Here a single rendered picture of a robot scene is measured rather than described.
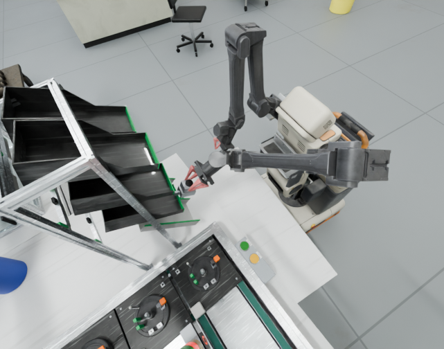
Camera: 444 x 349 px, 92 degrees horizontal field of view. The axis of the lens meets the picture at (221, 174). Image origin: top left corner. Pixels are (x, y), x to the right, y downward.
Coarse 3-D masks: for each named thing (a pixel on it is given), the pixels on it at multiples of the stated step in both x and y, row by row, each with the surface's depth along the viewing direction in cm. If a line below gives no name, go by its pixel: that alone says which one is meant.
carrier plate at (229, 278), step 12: (204, 240) 101; (192, 252) 99; (204, 252) 98; (216, 252) 98; (180, 264) 96; (228, 264) 95; (180, 276) 94; (228, 276) 93; (240, 276) 92; (180, 288) 91; (192, 288) 91; (216, 288) 90; (228, 288) 90; (192, 300) 89; (204, 300) 88; (216, 300) 88
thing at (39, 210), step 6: (36, 198) 128; (24, 204) 114; (30, 204) 118; (42, 204) 129; (30, 210) 118; (36, 210) 121; (42, 210) 125; (12, 228) 119; (18, 228) 121; (0, 234) 118; (6, 234) 119
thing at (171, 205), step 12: (144, 204) 82; (156, 204) 84; (168, 204) 86; (180, 204) 87; (108, 216) 75; (120, 216) 76; (132, 216) 71; (156, 216) 78; (108, 228) 70; (120, 228) 73
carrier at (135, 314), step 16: (144, 288) 92; (160, 288) 92; (128, 304) 89; (144, 304) 87; (176, 304) 88; (128, 320) 86; (144, 320) 84; (160, 320) 84; (176, 320) 85; (192, 320) 85; (128, 336) 84; (144, 336) 82; (160, 336) 83; (176, 336) 83
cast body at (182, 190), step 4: (184, 180) 85; (188, 180) 85; (180, 184) 86; (184, 184) 84; (188, 184) 83; (192, 184) 84; (180, 188) 86; (184, 188) 83; (188, 188) 84; (176, 192) 85; (180, 192) 86; (184, 192) 84; (188, 192) 86; (192, 192) 87; (180, 196) 86; (184, 196) 87
